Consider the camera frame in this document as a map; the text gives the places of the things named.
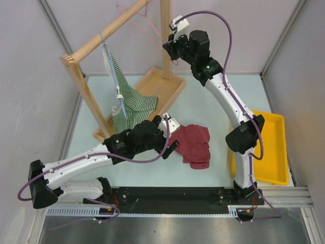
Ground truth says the wooden clothes rack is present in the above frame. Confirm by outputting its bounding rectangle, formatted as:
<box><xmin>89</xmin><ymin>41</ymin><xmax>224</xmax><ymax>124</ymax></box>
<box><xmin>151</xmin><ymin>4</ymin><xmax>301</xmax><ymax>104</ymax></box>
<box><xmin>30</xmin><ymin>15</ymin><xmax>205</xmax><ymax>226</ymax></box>
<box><xmin>60</xmin><ymin>0</ymin><xmax>187</xmax><ymax>143</ymax></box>

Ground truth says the red tank top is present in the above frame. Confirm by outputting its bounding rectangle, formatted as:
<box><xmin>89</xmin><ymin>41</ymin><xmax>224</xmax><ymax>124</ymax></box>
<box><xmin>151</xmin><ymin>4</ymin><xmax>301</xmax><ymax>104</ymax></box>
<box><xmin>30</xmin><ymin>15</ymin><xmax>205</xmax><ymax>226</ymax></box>
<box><xmin>168</xmin><ymin>124</ymin><xmax>211</xmax><ymax>170</ymax></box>

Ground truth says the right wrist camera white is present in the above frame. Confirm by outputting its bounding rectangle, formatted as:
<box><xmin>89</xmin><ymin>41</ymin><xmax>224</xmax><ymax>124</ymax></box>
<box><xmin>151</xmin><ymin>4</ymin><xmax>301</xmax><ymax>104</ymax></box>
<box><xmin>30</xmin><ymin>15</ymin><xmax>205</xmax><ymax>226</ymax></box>
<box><xmin>169</xmin><ymin>15</ymin><xmax>189</xmax><ymax>42</ymax></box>

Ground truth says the blue hanger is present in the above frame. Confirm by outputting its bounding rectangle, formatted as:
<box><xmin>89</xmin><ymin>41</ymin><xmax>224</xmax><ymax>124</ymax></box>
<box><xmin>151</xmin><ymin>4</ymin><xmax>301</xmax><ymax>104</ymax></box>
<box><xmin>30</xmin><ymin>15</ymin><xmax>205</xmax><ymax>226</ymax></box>
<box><xmin>100</xmin><ymin>31</ymin><xmax>127</xmax><ymax>119</ymax></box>

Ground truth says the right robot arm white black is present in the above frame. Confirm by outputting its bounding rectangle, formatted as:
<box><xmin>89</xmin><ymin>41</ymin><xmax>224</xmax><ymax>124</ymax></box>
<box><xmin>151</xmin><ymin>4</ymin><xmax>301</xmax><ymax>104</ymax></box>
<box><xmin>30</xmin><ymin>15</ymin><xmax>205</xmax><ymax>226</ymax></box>
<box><xmin>163</xmin><ymin>30</ymin><xmax>265</xmax><ymax>204</ymax></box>

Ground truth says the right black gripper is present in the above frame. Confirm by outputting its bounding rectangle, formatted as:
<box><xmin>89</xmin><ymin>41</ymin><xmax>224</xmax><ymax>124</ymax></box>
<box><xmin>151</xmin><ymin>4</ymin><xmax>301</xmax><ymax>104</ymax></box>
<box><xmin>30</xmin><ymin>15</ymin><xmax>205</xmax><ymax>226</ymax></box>
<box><xmin>163</xmin><ymin>30</ymin><xmax>197</xmax><ymax>66</ymax></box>

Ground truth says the white cable duct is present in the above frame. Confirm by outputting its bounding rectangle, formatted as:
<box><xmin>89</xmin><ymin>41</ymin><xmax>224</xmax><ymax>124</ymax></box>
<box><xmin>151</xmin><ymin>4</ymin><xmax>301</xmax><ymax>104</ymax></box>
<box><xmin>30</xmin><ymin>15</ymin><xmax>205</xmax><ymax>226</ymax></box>
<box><xmin>46</xmin><ymin>206</ymin><xmax>238</xmax><ymax>218</ymax></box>

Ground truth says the yellow plastic tray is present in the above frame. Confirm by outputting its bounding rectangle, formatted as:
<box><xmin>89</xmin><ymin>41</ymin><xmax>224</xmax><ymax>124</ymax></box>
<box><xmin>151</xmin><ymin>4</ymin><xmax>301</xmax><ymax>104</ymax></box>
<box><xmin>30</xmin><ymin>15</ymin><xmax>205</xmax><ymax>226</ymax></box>
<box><xmin>230</xmin><ymin>109</ymin><xmax>290</xmax><ymax>186</ymax></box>

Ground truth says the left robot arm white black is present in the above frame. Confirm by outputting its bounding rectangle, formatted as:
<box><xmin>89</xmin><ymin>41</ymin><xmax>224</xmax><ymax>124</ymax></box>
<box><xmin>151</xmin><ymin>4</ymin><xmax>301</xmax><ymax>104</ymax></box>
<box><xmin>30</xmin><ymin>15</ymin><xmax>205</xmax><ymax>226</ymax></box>
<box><xmin>28</xmin><ymin>114</ymin><xmax>180</xmax><ymax>209</ymax></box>

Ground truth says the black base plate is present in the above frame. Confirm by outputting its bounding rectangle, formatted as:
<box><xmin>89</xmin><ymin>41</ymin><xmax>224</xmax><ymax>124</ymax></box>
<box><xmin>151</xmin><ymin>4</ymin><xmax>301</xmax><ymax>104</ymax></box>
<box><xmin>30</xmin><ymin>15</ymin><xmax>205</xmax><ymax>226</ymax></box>
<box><xmin>95</xmin><ymin>187</ymin><xmax>265</xmax><ymax>216</ymax></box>

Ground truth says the green striped garment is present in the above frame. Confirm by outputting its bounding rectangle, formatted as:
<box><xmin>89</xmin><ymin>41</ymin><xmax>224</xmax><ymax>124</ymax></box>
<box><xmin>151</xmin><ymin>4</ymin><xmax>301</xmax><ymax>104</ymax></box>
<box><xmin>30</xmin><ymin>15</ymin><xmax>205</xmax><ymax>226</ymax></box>
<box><xmin>111</xmin><ymin>53</ymin><xmax>158</xmax><ymax>133</ymax></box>

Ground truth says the pink wire hanger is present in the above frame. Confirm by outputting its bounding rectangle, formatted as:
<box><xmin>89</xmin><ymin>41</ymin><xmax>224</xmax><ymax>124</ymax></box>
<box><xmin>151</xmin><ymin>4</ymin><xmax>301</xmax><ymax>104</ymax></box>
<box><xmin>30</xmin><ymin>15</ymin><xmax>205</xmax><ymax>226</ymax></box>
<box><xmin>116</xmin><ymin>2</ymin><xmax>180</xmax><ymax>66</ymax></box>

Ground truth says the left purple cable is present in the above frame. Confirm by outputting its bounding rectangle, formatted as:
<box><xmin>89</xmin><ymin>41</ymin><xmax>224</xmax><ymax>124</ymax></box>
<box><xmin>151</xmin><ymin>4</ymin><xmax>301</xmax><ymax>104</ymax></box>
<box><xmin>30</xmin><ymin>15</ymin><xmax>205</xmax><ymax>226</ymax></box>
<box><xmin>17</xmin><ymin>114</ymin><xmax>171</xmax><ymax>201</ymax></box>

